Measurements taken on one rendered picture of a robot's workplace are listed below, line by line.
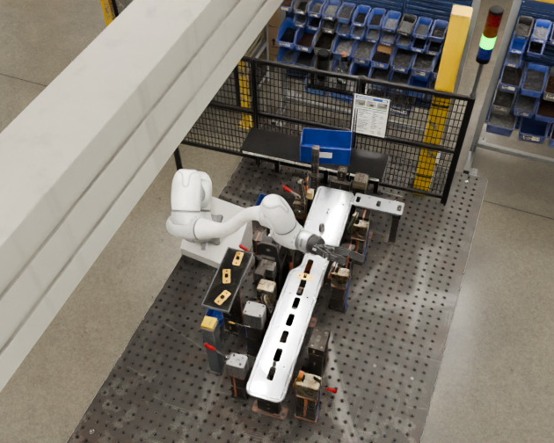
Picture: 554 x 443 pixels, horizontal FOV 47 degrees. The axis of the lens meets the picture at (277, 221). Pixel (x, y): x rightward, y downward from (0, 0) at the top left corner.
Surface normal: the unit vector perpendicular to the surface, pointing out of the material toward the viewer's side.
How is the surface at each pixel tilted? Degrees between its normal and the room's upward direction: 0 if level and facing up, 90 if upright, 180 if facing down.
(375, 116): 90
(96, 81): 0
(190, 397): 0
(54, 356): 0
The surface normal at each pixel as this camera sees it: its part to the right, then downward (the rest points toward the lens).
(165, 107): 0.93, 0.27
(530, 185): -0.02, -0.65
